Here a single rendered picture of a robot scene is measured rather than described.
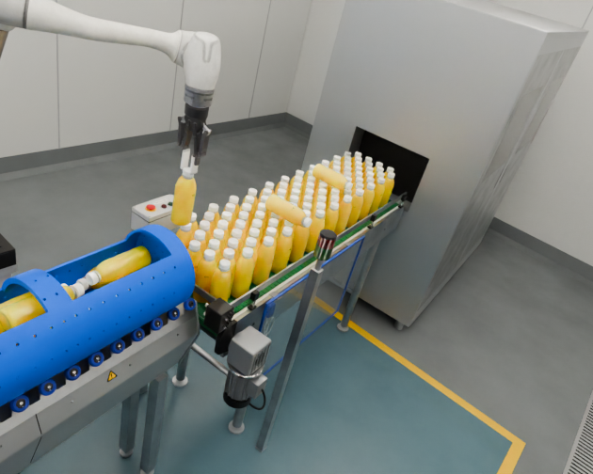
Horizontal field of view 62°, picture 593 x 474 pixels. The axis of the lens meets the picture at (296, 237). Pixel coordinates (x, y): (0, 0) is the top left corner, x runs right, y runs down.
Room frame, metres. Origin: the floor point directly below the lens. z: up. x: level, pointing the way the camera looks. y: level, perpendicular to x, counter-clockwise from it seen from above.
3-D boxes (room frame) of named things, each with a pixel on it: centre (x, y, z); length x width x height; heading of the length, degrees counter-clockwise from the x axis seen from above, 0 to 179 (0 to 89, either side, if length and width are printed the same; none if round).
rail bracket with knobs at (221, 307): (1.31, 0.19, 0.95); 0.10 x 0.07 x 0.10; 63
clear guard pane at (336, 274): (1.80, -0.14, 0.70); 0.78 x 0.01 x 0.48; 153
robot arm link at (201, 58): (1.52, 0.42, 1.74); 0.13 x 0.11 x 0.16; 25
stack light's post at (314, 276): (1.53, -0.11, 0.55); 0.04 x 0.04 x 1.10; 63
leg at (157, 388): (1.27, 0.36, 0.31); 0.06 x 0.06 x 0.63; 63
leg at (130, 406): (1.33, 0.48, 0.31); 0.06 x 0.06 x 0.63; 63
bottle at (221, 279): (1.41, 0.22, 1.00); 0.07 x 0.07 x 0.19
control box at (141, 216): (1.67, 0.55, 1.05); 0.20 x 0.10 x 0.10; 153
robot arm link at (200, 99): (1.51, 0.41, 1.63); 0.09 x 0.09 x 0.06
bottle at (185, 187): (1.51, 0.42, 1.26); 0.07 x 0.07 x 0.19
